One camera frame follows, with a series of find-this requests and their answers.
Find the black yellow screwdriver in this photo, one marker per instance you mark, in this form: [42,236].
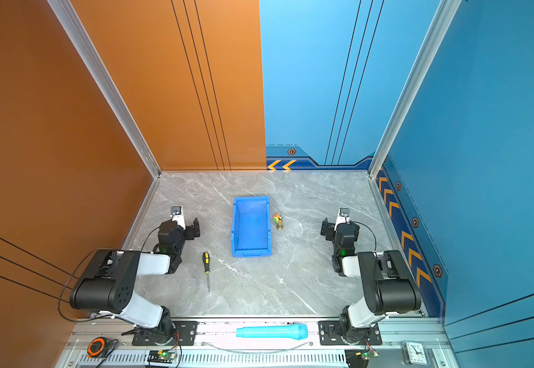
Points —
[206,264]

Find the blue plastic bin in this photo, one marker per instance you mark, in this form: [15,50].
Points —
[251,229]

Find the green circuit board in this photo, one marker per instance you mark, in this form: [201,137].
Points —
[162,357]

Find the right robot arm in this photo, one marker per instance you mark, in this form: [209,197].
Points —
[388,287]

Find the white small clock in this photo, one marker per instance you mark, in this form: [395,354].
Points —
[415,354]

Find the cyan flashlight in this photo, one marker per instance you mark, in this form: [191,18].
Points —
[288,331]

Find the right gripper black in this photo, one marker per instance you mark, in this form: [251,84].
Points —
[329,230]

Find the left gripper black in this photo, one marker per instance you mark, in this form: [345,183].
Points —
[189,231]

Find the small circuit board right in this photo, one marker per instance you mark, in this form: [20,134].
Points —
[367,355]

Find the orange black tape measure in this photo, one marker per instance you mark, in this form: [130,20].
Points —
[98,348]

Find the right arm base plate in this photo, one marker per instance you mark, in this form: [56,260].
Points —
[333,332]

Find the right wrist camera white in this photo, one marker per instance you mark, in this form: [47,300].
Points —
[343,216]

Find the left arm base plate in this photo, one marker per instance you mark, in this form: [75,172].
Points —
[181,332]

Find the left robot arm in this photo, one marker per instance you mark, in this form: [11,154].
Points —
[107,285]

